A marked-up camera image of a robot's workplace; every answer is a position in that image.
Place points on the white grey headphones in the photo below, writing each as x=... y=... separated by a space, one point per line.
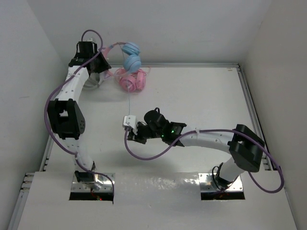
x=94 y=81

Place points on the blue pink cat-ear headphones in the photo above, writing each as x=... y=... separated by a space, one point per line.
x=133 y=61

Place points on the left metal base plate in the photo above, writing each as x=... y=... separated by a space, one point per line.
x=100 y=184

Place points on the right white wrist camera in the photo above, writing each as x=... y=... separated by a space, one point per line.
x=130 y=123

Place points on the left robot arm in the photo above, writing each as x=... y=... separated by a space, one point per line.
x=64 y=118

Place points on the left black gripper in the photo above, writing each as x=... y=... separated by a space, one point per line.
x=104 y=66

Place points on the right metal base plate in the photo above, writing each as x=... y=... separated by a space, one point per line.
x=207 y=185

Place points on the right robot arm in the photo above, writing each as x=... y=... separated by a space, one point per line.
x=241 y=143

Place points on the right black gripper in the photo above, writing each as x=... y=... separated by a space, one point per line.
x=138 y=137

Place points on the aluminium table frame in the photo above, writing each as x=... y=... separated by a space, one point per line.
x=162 y=194

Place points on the metal base plate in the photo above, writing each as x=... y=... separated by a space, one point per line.
x=100 y=184
x=207 y=185

